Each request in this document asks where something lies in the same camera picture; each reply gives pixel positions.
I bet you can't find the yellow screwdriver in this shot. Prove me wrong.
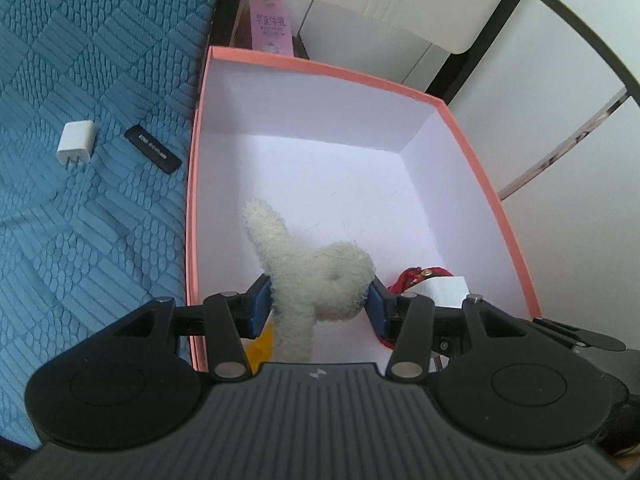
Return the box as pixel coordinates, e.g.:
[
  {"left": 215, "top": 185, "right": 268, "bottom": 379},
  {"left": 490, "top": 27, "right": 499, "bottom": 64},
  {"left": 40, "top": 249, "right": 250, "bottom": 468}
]
[{"left": 247, "top": 322, "right": 277, "bottom": 374}]

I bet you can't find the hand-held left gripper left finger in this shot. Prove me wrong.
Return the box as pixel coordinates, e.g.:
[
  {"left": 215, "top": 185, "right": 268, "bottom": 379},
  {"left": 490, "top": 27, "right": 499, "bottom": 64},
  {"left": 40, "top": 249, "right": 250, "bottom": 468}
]
[{"left": 112, "top": 274, "right": 274, "bottom": 382}]

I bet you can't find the blue quilted mat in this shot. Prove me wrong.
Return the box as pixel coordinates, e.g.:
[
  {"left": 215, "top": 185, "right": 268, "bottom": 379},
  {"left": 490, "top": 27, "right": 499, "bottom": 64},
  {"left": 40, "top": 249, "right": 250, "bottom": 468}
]
[{"left": 0, "top": 0, "right": 227, "bottom": 453}]

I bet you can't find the white cube plug charger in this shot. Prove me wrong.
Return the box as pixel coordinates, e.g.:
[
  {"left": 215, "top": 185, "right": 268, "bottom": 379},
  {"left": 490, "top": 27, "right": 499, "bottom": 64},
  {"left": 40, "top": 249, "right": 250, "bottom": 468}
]
[{"left": 56, "top": 120, "right": 96, "bottom": 171}]

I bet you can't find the black flat label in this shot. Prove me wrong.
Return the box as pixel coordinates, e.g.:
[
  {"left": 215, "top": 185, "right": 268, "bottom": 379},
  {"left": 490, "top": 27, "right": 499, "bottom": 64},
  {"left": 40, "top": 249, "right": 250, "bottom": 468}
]
[{"left": 124, "top": 126, "right": 184, "bottom": 174}]

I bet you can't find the red toy figure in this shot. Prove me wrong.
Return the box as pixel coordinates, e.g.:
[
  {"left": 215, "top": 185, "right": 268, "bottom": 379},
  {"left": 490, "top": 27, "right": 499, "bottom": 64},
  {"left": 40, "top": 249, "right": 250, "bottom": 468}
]
[{"left": 377, "top": 266, "right": 454, "bottom": 352}]

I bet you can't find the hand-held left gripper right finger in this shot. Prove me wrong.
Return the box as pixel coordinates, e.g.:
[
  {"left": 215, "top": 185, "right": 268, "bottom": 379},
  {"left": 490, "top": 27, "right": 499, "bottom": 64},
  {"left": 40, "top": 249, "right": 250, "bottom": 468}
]
[{"left": 366, "top": 280, "right": 539, "bottom": 381}]

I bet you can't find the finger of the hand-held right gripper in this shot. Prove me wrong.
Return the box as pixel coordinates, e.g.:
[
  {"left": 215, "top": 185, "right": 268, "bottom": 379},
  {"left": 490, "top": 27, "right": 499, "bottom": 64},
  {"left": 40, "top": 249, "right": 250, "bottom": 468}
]
[{"left": 532, "top": 316, "right": 627, "bottom": 354}]

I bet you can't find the white wardrobe door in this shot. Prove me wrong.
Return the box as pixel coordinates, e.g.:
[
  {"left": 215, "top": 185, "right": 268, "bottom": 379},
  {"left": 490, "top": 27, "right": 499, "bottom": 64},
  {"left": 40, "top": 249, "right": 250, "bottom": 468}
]
[{"left": 450, "top": 0, "right": 640, "bottom": 341}]

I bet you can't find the pink carton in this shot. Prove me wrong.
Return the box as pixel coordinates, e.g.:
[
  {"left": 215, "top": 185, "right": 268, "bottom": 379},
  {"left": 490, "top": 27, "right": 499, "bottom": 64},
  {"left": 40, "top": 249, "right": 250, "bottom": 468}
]
[{"left": 251, "top": 0, "right": 295, "bottom": 59}]

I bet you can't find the black metal bar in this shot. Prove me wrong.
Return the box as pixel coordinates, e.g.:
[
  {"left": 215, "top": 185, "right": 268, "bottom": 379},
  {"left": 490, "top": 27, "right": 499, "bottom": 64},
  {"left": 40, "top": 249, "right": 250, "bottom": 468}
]
[{"left": 527, "top": 0, "right": 640, "bottom": 112}]

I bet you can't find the pink cardboard box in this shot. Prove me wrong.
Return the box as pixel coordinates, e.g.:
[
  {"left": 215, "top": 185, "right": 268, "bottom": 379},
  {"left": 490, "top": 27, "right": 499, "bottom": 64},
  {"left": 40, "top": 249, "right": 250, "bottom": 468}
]
[{"left": 186, "top": 45, "right": 544, "bottom": 374}]

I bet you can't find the white fuzzy plush toy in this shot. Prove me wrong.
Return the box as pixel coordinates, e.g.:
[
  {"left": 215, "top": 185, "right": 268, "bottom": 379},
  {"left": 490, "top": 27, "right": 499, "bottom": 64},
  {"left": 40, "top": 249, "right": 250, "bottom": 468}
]
[{"left": 242, "top": 199, "right": 377, "bottom": 364}]

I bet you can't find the white charger with grey face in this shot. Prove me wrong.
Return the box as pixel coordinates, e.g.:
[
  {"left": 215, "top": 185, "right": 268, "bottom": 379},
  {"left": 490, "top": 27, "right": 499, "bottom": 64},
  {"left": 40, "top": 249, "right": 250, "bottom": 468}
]
[{"left": 419, "top": 275, "right": 471, "bottom": 311}]

